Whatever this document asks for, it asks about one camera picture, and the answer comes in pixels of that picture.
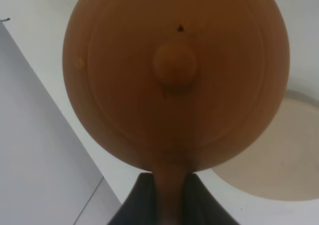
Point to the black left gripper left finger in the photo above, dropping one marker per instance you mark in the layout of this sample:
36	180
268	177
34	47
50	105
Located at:
140	207

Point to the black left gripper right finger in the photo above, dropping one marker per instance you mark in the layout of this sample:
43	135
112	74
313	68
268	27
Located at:
200	207

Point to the brown clay teapot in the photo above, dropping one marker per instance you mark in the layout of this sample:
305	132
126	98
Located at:
174	87

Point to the beige round teapot saucer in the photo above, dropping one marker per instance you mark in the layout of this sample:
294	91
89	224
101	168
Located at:
283	163

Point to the white partition panel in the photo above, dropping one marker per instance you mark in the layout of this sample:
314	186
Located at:
46	175

